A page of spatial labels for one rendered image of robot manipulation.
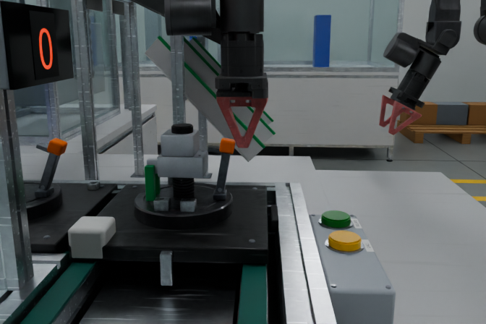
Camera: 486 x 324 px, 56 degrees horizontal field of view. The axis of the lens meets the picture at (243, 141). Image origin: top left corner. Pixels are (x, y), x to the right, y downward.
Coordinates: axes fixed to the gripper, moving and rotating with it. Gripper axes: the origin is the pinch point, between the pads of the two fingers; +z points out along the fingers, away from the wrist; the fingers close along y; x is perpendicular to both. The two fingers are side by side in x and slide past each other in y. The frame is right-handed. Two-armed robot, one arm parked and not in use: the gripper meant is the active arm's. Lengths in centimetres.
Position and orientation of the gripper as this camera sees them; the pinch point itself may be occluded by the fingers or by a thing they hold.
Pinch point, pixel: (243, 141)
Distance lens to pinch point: 62.9
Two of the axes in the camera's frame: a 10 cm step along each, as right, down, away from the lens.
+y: -0.4, 2.2, -9.8
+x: 10.0, 0.0, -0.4
